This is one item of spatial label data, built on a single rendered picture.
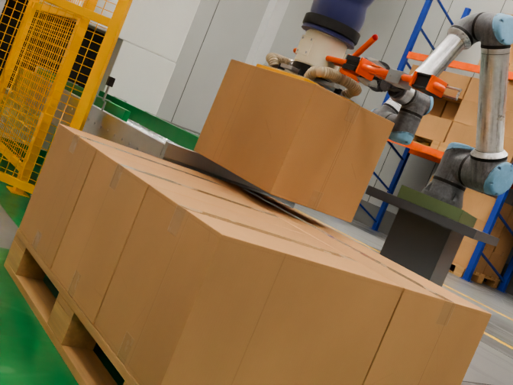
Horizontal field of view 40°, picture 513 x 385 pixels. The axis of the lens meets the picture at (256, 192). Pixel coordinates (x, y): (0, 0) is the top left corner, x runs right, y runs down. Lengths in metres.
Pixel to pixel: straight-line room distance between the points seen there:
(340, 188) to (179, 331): 1.17
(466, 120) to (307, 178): 8.85
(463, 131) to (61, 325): 9.55
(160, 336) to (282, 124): 1.08
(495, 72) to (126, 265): 1.77
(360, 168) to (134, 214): 1.02
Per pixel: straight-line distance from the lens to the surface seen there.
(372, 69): 2.50
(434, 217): 3.03
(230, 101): 2.80
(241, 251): 1.56
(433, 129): 11.52
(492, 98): 3.04
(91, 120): 3.56
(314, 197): 2.52
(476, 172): 3.12
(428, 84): 2.28
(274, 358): 1.73
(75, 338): 2.10
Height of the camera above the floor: 0.77
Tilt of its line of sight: 4 degrees down
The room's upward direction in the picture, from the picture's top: 22 degrees clockwise
